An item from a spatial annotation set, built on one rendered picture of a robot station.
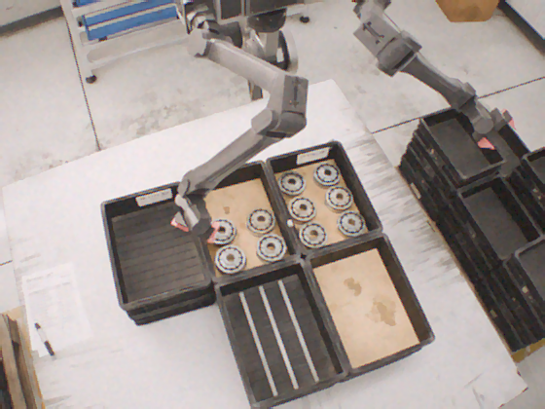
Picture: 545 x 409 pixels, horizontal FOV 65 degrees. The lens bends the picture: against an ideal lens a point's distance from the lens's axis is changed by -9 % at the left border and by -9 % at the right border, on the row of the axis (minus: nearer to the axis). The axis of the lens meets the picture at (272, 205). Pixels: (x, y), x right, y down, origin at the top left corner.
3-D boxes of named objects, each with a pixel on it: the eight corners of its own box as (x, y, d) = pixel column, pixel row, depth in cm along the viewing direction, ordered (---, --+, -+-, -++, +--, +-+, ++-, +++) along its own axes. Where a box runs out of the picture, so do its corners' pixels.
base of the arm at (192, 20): (213, 24, 134) (211, -8, 124) (222, 41, 131) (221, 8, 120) (186, 32, 132) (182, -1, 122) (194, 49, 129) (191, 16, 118)
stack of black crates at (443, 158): (394, 167, 264) (417, 117, 225) (435, 152, 271) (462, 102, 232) (431, 223, 247) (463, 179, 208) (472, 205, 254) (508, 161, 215)
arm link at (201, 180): (303, 107, 105) (268, 100, 98) (309, 130, 104) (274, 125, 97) (204, 178, 135) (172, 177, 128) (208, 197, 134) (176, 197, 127)
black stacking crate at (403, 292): (300, 270, 159) (303, 257, 150) (377, 245, 165) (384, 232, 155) (343, 380, 142) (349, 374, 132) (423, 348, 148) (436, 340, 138)
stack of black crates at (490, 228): (432, 223, 247) (455, 192, 217) (473, 204, 254) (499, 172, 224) (471, 286, 230) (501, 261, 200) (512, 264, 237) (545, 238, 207)
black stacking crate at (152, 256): (108, 218, 166) (99, 203, 156) (185, 197, 171) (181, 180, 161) (128, 319, 148) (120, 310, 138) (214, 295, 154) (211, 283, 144)
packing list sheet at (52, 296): (17, 278, 163) (17, 278, 163) (72, 258, 169) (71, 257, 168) (34, 358, 149) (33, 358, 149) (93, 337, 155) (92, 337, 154)
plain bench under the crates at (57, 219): (55, 252, 243) (0, 186, 182) (315, 160, 281) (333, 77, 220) (149, 553, 175) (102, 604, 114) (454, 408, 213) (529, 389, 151)
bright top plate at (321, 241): (295, 226, 162) (295, 225, 162) (321, 219, 164) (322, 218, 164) (305, 251, 158) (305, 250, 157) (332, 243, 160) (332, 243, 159)
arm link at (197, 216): (209, 175, 132) (183, 174, 127) (227, 203, 126) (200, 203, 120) (195, 205, 139) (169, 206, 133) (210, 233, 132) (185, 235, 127)
